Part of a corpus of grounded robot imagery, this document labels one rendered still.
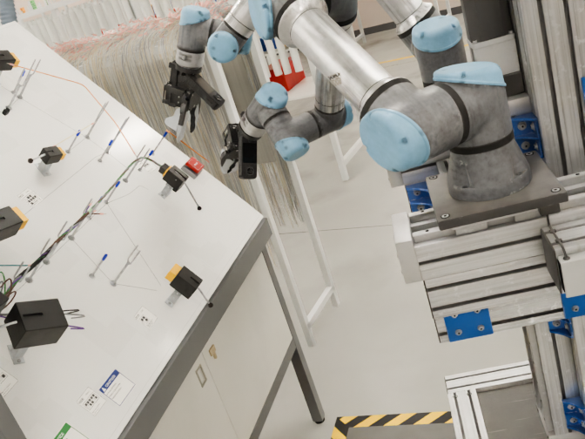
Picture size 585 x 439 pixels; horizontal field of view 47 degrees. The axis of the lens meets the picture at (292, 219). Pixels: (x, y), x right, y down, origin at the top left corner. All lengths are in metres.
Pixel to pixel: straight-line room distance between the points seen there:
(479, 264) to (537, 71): 0.39
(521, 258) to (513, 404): 1.00
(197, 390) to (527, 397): 1.03
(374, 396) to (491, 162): 1.65
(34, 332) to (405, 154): 0.77
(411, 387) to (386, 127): 1.74
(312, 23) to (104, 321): 0.83
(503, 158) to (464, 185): 0.08
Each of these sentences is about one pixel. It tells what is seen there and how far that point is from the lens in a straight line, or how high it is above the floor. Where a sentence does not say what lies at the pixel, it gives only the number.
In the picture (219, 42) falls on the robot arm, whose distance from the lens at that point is 1.69.
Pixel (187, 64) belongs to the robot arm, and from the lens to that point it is 1.87.
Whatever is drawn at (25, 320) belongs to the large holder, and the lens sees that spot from 1.40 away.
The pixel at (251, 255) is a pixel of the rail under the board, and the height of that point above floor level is 0.83.
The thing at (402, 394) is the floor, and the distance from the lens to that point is 2.72.
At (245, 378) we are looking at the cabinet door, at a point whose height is 0.54.
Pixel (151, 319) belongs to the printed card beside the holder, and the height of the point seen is 0.95.
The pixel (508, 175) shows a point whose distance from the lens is 1.26.
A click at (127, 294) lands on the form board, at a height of 1.01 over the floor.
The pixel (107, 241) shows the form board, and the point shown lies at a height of 1.11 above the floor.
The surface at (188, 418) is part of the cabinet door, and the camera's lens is 1.81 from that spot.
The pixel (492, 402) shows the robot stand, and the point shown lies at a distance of 2.28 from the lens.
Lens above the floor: 1.69
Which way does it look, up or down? 22 degrees down
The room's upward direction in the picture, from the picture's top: 18 degrees counter-clockwise
